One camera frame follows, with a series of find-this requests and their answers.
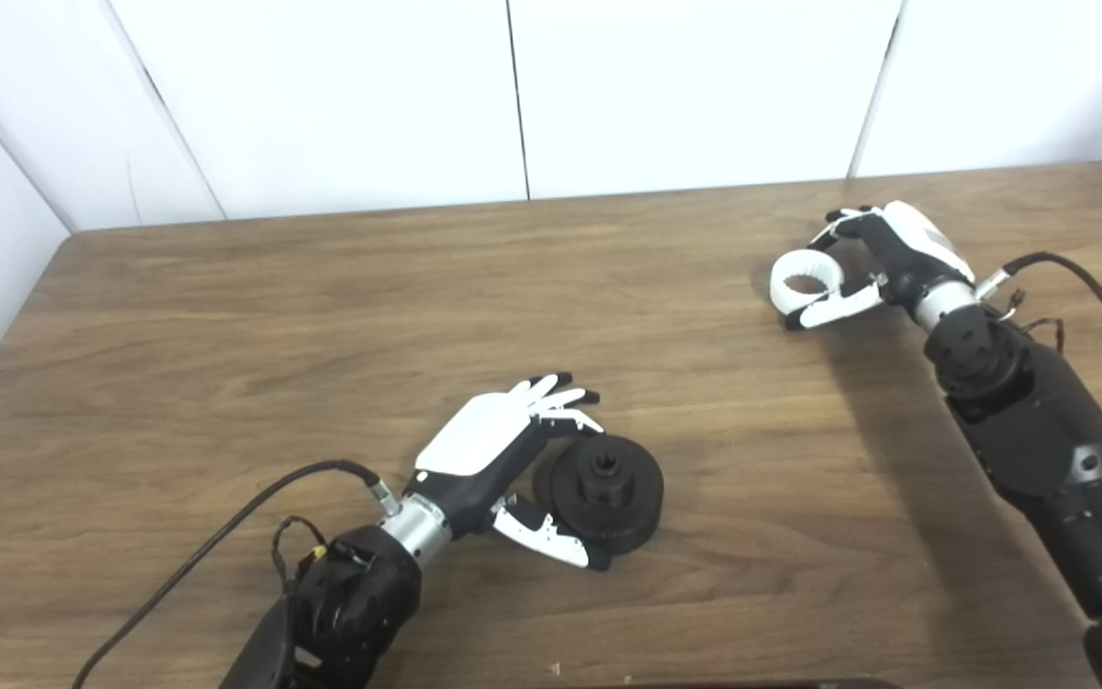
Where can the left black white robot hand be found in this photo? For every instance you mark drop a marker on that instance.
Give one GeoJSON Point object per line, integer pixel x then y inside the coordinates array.
{"type": "Point", "coordinates": [484, 431]}

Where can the round black stepped part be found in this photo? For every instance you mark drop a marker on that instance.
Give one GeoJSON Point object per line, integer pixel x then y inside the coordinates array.
{"type": "Point", "coordinates": [623, 498]}

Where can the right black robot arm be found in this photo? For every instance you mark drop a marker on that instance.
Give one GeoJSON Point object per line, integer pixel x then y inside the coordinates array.
{"type": "Point", "coordinates": [1039, 431]}

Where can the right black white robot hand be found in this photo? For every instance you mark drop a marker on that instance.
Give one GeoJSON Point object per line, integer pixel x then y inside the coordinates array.
{"type": "Point", "coordinates": [919, 244]}

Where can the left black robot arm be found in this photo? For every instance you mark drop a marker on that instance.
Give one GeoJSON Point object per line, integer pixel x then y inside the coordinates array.
{"type": "Point", "coordinates": [360, 598]}

